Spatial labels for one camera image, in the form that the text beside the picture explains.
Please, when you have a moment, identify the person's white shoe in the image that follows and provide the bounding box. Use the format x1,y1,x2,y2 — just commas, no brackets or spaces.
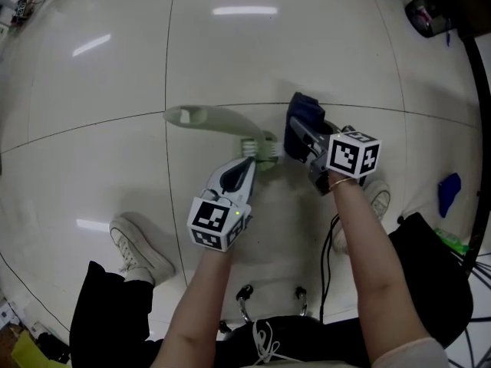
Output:
331,179,392,255
108,212,177,287

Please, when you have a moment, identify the black curved pole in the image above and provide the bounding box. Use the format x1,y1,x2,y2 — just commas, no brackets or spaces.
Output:
459,34,491,276

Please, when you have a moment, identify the pale pink sleeve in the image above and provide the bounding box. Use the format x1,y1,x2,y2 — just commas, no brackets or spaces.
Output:
372,335,450,368

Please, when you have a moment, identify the person's right black trouser leg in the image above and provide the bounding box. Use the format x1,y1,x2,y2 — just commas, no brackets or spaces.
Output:
386,212,475,349

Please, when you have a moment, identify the green packet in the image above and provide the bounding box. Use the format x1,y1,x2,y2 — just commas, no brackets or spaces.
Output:
433,227,471,255

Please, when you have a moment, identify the yellow cardboard piece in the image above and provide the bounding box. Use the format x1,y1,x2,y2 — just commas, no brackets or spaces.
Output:
10,329,42,368

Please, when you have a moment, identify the black open box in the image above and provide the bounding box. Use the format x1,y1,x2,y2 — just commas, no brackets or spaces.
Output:
404,0,454,38

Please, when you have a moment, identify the person's left forearm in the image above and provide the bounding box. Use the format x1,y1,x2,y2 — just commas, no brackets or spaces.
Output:
149,243,239,368

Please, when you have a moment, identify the person's black trouser leg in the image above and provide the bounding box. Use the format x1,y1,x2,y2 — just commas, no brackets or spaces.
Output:
386,212,475,349
68,260,166,368

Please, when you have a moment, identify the person's left black trouser leg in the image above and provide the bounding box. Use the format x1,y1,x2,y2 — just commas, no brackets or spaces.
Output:
68,260,166,368

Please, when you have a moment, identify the person's right white shoe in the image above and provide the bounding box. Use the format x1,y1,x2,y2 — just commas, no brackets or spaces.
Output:
331,179,392,255

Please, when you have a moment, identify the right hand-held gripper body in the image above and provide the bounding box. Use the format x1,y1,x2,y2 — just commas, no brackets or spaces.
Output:
306,125,383,197

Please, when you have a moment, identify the person's right forearm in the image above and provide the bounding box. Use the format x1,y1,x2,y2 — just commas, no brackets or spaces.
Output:
327,174,437,368

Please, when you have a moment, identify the black cable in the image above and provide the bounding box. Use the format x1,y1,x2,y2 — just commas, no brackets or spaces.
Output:
318,212,341,324

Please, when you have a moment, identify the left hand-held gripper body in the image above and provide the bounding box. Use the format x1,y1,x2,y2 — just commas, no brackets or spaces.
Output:
186,158,256,253

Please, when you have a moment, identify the person's left white shoe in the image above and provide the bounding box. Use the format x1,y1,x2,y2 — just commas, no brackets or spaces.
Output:
108,212,177,287

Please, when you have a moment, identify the pale green toilet brush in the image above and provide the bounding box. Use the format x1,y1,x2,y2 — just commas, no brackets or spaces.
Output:
163,104,285,173

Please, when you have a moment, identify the thin gold bracelet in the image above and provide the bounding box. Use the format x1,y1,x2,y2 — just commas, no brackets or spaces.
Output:
328,177,357,192

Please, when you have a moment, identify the dark blue cloth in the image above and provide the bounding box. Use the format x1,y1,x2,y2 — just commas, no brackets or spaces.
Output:
283,91,335,164

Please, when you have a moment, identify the blue plastic object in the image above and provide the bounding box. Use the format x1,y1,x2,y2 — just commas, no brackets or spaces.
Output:
437,172,463,219

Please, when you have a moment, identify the chrome stool leg with caster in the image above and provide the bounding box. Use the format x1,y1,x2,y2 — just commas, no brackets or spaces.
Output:
294,286,308,317
235,283,255,324

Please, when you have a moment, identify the white drawstring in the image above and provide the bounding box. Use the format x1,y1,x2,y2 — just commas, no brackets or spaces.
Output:
252,319,305,364

